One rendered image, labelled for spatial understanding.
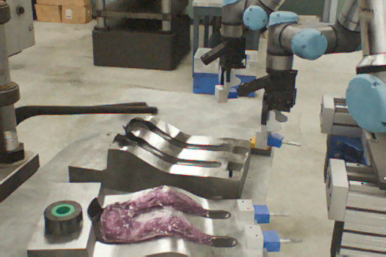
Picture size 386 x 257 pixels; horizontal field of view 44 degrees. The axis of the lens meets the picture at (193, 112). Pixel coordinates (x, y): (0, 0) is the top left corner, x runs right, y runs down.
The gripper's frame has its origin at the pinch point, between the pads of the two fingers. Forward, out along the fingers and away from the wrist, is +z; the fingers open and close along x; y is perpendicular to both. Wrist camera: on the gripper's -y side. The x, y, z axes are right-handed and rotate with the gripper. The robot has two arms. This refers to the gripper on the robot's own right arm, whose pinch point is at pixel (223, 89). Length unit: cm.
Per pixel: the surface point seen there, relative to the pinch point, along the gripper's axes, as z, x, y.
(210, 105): 15.1, 23.0, 2.2
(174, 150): 6.3, -34.3, -25.6
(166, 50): 72, 340, 44
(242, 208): 7, -68, -16
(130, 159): 4, -42, -40
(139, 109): 10.8, 12.5, -30.0
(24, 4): -28, 24, -69
